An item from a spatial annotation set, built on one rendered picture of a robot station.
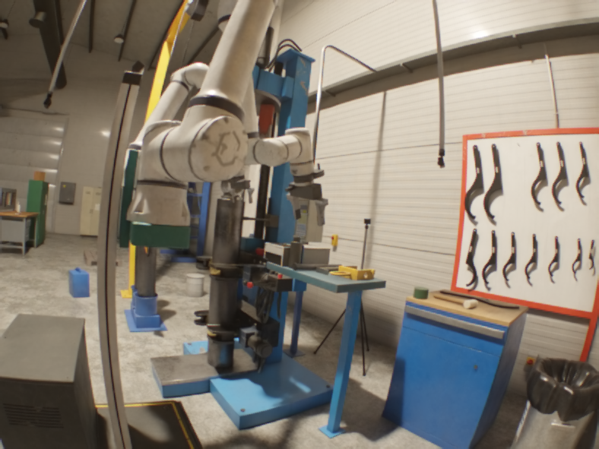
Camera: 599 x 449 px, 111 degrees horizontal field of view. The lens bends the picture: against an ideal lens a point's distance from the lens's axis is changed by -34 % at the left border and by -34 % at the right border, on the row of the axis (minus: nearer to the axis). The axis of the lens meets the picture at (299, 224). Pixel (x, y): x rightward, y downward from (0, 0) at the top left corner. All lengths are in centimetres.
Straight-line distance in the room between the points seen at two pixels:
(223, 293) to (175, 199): 154
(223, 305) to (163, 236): 157
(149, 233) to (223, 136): 31
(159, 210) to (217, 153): 24
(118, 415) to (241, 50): 123
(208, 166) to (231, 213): 156
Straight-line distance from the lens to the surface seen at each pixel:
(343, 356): 188
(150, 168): 86
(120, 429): 128
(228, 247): 226
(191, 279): 494
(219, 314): 237
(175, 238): 83
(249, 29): 91
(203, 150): 68
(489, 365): 191
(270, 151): 97
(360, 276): 178
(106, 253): 100
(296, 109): 263
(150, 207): 83
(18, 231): 764
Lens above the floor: 137
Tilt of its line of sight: 1 degrees down
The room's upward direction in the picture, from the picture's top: 6 degrees clockwise
